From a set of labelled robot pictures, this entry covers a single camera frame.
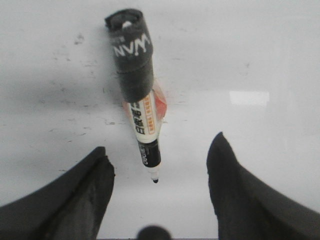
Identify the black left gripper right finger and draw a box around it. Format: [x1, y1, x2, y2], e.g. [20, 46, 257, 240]
[206, 132, 320, 240]

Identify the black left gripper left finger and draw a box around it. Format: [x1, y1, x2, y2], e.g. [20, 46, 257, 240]
[0, 146, 115, 240]

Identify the black and white marker pen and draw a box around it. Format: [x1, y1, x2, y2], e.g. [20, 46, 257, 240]
[104, 8, 161, 183]

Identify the white whiteboard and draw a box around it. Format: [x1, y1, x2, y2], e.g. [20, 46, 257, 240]
[0, 0, 320, 239]

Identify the black round knob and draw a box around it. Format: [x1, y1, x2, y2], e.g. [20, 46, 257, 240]
[136, 225, 172, 240]

